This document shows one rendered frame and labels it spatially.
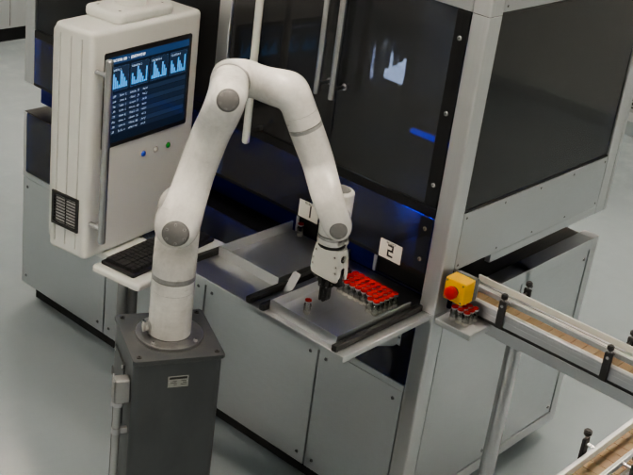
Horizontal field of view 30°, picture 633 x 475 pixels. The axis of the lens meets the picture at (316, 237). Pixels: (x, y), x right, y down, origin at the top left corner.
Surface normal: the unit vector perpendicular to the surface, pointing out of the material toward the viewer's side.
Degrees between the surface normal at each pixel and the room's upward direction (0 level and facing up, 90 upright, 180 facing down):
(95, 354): 0
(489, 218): 90
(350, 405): 90
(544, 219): 90
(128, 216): 90
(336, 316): 0
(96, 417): 0
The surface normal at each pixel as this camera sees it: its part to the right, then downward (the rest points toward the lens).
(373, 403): -0.67, 0.25
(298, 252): 0.12, -0.90
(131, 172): 0.81, 0.33
